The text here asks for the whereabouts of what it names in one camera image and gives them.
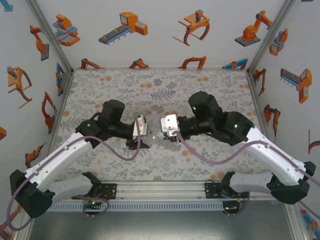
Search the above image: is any clear unlabelled plastic bottle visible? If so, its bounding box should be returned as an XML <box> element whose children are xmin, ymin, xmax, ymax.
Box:
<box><xmin>146</xmin><ymin>131</ymin><xmax>166</xmax><ymax>146</ymax></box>

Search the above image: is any floral table cloth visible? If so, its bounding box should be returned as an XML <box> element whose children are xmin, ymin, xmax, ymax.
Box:
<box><xmin>51</xmin><ymin>68</ymin><xmax>278</xmax><ymax>182</ymax></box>

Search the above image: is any purple cable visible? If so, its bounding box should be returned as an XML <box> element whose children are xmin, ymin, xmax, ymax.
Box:
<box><xmin>177</xmin><ymin>131</ymin><xmax>320</xmax><ymax>218</ymax></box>
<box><xmin>6</xmin><ymin>114</ymin><xmax>142</xmax><ymax>231</ymax></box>

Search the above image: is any aluminium table side rail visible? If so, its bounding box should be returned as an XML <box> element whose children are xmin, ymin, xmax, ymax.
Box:
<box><xmin>246</xmin><ymin>69</ymin><xmax>308</xmax><ymax>240</ymax></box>
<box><xmin>13</xmin><ymin>69</ymin><xmax>75</xmax><ymax>240</ymax></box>

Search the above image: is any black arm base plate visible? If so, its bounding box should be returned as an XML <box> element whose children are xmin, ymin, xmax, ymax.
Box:
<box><xmin>71</xmin><ymin>183</ymin><xmax>118</xmax><ymax>200</ymax></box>
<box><xmin>204</xmin><ymin>180</ymin><xmax>248</xmax><ymax>200</ymax></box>

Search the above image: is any aluminium table edge rail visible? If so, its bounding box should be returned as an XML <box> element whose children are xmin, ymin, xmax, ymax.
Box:
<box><xmin>49</xmin><ymin>180</ymin><xmax>283</xmax><ymax>201</ymax></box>

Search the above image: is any grey slotted cable duct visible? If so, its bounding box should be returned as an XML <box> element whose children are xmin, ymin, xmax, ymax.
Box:
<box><xmin>47</xmin><ymin>201</ymin><xmax>224</xmax><ymax>212</ymax></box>

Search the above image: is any aluminium corner post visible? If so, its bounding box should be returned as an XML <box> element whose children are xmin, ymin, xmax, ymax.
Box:
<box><xmin>246</xmin><ymin>0</ymin><xmax>297</xmax><ymax>73</ymax></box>
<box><xmin>24</xmin><ymin>0</ymin><xmax>75</xmax><ymax>73</ymax></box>

